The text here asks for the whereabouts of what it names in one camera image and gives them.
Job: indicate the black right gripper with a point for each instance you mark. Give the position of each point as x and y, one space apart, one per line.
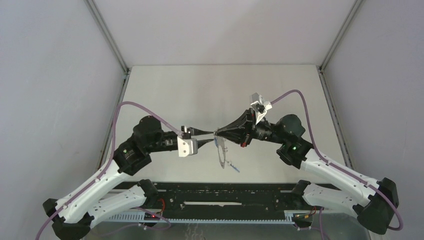
240 136

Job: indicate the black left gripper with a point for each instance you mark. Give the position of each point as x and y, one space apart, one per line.
192 131

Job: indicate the blue key tag with key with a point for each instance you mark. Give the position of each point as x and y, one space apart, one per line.
234 167

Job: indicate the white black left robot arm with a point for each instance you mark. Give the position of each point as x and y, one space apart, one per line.
74 215

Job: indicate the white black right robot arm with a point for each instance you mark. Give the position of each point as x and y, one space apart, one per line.
372 202

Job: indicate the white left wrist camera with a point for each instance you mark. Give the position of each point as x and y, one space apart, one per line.
186 147

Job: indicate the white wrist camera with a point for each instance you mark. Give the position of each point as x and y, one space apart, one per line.
186 147
260 106

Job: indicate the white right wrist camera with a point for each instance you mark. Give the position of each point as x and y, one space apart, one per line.
260 106

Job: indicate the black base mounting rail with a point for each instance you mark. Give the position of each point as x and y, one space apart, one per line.
228 202

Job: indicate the aluminium frame rail left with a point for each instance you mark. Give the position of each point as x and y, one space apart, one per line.
116 69

